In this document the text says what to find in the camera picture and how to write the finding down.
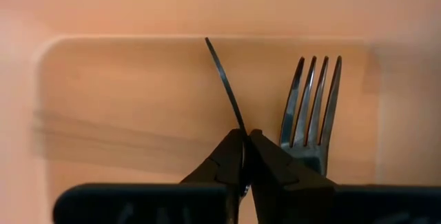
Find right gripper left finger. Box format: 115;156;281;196
52;128;247;224

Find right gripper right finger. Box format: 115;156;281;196
247;128;441;224

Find black metal fork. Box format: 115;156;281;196
204;37;252;199
278;54;343;177

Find orange translucent plastic bin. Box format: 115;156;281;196
0;0;441;224

